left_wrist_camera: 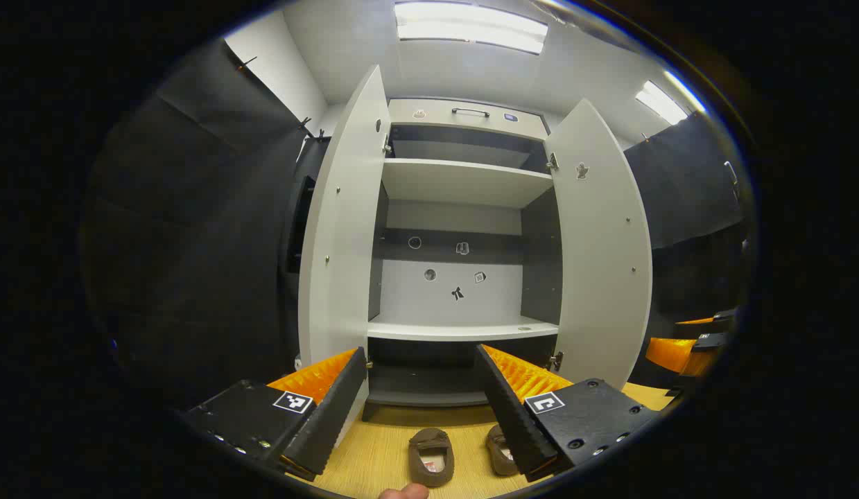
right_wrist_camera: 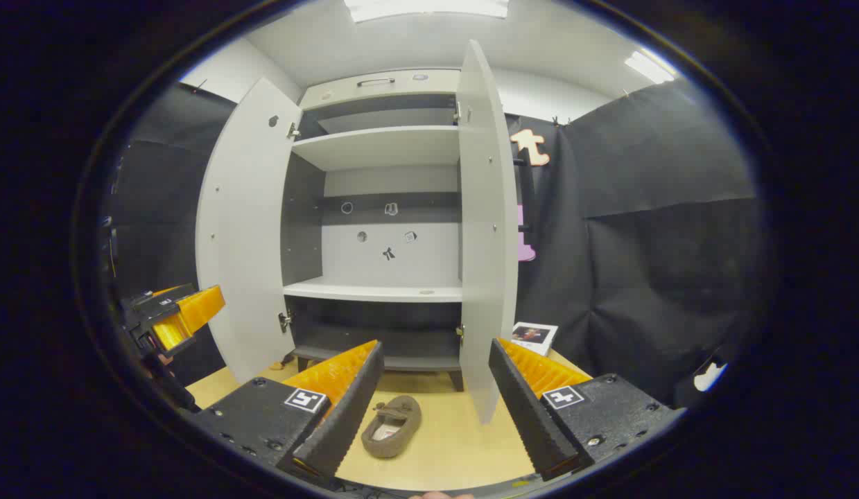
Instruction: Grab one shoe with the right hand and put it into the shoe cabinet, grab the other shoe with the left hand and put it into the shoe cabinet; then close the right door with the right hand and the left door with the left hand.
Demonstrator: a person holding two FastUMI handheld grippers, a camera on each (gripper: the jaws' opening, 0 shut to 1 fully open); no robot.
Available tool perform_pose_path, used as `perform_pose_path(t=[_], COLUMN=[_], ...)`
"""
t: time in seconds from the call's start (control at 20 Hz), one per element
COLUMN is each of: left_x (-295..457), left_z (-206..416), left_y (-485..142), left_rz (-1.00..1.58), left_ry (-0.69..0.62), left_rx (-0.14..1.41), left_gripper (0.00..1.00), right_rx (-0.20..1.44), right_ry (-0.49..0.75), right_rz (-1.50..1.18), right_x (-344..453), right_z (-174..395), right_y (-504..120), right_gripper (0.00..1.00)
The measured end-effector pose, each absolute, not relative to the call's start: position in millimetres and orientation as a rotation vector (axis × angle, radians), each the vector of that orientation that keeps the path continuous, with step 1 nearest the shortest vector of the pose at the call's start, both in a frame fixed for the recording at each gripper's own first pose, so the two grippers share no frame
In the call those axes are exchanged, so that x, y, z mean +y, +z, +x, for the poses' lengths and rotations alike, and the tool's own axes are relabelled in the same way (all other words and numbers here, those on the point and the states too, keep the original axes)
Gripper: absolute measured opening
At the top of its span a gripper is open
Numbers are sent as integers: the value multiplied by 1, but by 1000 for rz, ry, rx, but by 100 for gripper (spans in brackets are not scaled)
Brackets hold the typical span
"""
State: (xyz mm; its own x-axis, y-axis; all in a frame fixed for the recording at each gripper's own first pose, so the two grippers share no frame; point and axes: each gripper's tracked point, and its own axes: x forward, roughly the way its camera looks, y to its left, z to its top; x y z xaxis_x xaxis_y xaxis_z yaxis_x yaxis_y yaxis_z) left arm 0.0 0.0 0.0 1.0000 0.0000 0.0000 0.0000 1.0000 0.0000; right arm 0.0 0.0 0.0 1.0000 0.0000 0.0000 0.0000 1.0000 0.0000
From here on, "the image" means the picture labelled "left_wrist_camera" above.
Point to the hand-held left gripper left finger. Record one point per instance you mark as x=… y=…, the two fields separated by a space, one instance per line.
x=328 y=423

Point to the ceiling light panel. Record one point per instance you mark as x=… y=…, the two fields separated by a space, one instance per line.
x=471 y=24
x=661 y=104

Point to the white cabinet door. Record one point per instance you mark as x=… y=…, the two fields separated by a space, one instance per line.
x=346 y=242
x=602 y=277

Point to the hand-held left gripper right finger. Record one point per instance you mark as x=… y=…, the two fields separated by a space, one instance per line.
x=516 y=423

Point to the brown fuzzy shoe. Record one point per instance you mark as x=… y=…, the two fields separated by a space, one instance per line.
x=500 y=454
x=429 y=443

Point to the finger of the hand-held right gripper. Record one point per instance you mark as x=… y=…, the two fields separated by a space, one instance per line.
x=706 y=324
x=668 y=352

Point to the white grey shoe cabinet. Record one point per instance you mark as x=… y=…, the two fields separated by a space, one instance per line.
x=464 y=184

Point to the white cabinet drawer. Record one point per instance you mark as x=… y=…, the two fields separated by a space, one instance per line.
x=436 y=114

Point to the black flat panel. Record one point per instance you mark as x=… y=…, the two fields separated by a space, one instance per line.
x=301 y=222

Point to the black backdrop cloth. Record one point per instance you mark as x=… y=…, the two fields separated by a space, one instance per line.
x=692 y=208
x=193 y=242

